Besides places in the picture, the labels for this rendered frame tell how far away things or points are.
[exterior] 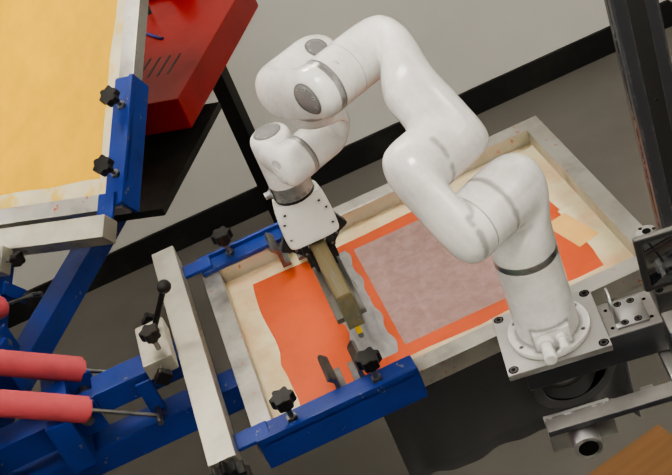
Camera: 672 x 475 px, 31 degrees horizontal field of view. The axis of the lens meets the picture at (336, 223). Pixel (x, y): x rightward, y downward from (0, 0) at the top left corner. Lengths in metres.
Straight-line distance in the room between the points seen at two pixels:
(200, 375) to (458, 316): 0.48
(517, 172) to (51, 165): 1.39
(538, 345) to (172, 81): 1.55
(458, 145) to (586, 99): 2.87
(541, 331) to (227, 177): 2.75
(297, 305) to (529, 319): 0.73
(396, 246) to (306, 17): 1.92
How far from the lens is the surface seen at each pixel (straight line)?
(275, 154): 2.04
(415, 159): 1.62
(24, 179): 2.82
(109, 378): 2.33
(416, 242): 2.44
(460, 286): 2.29
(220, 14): 3.34
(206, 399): 2.16
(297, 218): 2.17
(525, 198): 1.66
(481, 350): 2.12
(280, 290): 2.46
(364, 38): 1.73
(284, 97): 1.76
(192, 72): 3.09
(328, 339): 2.29
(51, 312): 2.81
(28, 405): 2.24
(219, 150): 4.38
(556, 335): 1.81
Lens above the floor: 2.38
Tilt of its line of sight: 34 degrees down
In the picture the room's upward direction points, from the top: 23 degrees counter-clockwise
